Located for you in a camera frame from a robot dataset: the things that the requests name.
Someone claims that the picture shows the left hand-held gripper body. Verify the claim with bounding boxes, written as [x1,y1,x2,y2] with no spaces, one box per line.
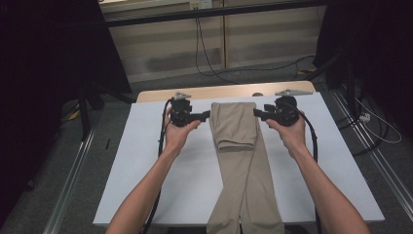
[169,92,193,129]

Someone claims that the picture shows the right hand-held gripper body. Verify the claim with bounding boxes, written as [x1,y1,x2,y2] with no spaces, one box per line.
[263,89,314,127]

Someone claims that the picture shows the beige pants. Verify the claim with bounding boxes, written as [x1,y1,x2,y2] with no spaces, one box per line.
[206,101,286,234]

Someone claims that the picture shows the person's left hand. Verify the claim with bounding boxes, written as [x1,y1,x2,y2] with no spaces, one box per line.
[164,107,203,157]

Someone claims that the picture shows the person's right hand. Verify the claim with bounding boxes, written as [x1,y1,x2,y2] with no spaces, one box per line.
[265,112,310,160]

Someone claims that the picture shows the white table mat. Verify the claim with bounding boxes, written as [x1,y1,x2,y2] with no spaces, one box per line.
[92,92,386,227]

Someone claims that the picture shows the black metal stand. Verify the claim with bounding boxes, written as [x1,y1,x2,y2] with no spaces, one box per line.
[305,52,358,111]
[77,81,135,142]

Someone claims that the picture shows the black horizontal bar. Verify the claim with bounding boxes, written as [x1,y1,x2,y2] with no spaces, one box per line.
[103,0,327,28]

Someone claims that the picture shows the black curtain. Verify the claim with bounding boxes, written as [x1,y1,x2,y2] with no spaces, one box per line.
[316,0,413,137]
[0,0,132,222]

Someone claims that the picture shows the left hand-held gripper black cable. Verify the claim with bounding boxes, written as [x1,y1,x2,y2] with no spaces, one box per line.
[140,97,173,234]

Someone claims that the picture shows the hand-held gripper black cable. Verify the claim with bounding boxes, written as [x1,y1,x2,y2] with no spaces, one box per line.
[285,101,323,234]
[140,97,173,234]

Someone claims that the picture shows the right hand-held gripper black cable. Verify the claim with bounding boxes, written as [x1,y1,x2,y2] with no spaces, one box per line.
[285,101,323,234]

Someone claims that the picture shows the black wall cable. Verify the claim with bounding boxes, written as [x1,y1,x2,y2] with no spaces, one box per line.
[197,17,317,73]
[194,17,242,86]

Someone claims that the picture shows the black floor cable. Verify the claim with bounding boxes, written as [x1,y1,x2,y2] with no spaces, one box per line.
[335,94,391,157]

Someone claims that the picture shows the white floor cable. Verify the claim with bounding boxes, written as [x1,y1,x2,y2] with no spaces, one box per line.
[354,97,403,144]

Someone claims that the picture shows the aluminium floor rail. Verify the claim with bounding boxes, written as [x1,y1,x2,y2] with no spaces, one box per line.
[42,126,96,234]
[330,89,413,222]

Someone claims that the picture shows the white wall socket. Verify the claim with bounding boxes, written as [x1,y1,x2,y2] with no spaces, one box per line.
[189,0,213,10]

